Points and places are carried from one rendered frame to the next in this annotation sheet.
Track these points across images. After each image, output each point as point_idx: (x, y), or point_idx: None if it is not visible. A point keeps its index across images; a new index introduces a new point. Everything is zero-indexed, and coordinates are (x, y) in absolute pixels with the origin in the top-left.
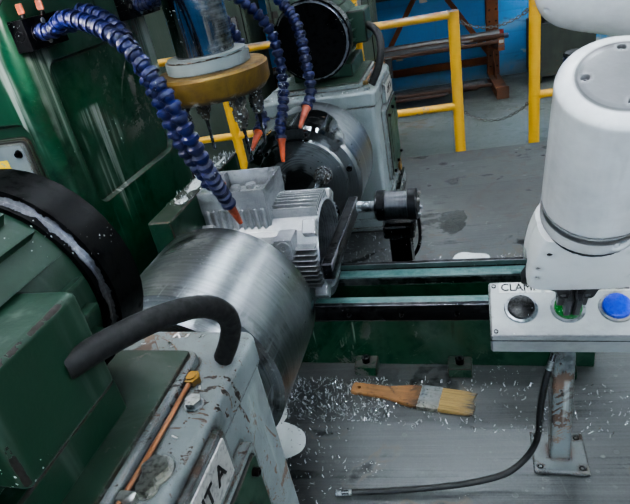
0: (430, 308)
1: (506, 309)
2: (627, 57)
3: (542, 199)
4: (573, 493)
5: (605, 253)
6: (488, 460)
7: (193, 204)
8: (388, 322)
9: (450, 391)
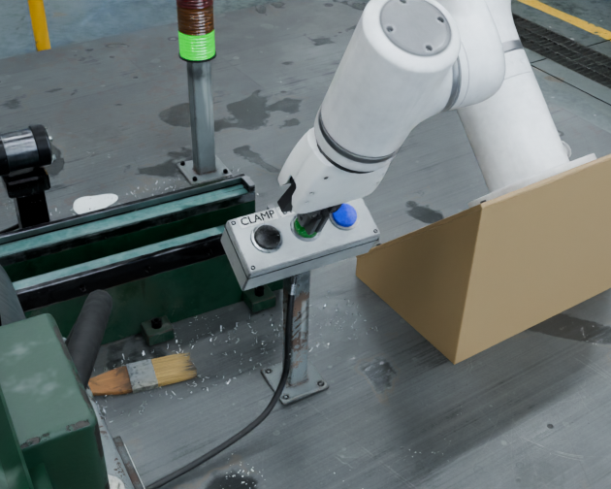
0: (116, 271)
1: (254, 243)
2: (410, 11)
3: (327, 128)
4: (322, 408)
5: (379, 168)
6: (236, 412)
7: None
8: (66, 302)
9: (161, 360)
